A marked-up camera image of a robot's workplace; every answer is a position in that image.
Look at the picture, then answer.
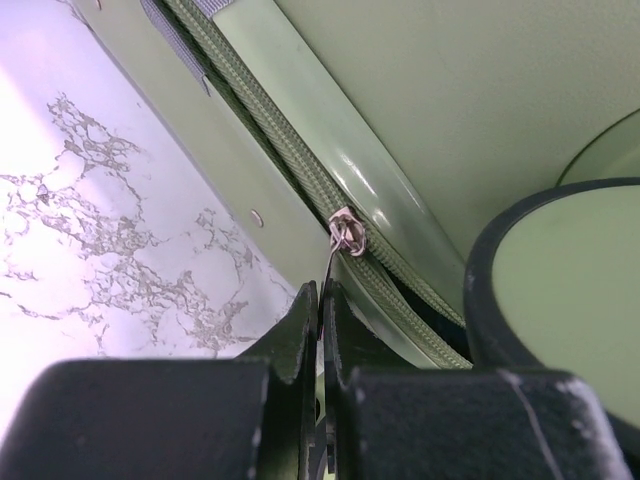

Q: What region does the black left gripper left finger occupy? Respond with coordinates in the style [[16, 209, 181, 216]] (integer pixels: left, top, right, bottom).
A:
[[1, 282, 318, 479]]

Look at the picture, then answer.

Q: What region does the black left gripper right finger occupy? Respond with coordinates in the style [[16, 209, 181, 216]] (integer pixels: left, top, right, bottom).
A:
[[322, 282, 635, 479]]

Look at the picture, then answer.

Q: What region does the green hard-shell suitcase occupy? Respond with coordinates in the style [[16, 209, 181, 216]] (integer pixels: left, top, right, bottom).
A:
[[69, 0, 640, 436]]

